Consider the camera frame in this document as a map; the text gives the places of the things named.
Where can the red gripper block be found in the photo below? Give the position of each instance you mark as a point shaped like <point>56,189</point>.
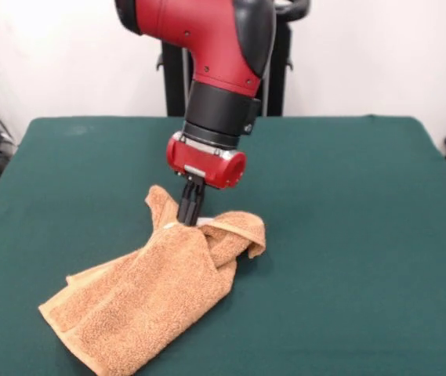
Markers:
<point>203,164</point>

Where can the tan terry towel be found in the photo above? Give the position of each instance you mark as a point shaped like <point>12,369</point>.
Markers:
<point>148,293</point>

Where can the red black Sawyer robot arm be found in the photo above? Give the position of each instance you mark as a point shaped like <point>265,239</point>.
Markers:
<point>215,58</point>

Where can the dark green table cloth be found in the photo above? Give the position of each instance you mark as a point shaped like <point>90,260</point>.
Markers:
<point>324,274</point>

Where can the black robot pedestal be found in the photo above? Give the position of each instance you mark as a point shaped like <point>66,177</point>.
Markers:
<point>281,78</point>

